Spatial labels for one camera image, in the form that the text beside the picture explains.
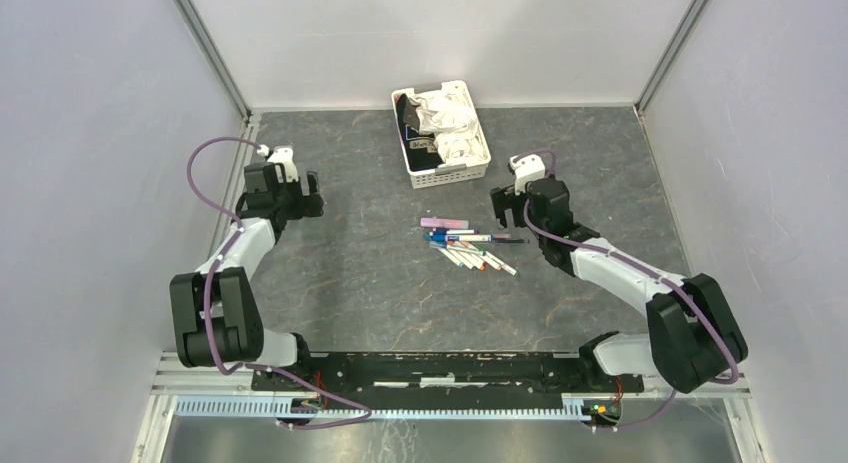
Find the white marker bundle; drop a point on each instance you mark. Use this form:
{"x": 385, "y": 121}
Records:
{"x": 472, "y": 258}

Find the white plastic basket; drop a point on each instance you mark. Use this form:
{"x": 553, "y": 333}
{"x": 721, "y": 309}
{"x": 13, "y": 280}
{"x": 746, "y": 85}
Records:
{"x": 444, "y": 174}

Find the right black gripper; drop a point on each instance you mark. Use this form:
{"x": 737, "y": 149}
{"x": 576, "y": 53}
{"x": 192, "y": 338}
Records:
{"x": 505, "y": 198}

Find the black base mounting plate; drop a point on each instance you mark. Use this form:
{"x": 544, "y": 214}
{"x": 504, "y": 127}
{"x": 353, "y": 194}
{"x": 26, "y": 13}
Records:
{"x": 448, "y": 380}

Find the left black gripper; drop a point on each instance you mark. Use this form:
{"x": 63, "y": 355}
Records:
{"x": 308, "y": 206}

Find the black board in basket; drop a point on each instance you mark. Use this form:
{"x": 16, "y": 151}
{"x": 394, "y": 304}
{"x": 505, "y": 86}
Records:
{"x": 419, "y": 147}

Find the crumpled white cloth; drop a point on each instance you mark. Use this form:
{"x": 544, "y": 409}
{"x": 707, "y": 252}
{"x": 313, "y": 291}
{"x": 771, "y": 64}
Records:
{"x": 451, "y": 117}

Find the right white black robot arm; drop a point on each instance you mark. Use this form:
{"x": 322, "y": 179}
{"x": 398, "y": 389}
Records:
{"x": 692, "y": 336}

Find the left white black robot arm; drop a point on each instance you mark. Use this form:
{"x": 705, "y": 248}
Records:
{"x": 215, "y": 315}

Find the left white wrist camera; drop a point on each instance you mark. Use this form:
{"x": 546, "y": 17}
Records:
{"x": 281, "y": 158}

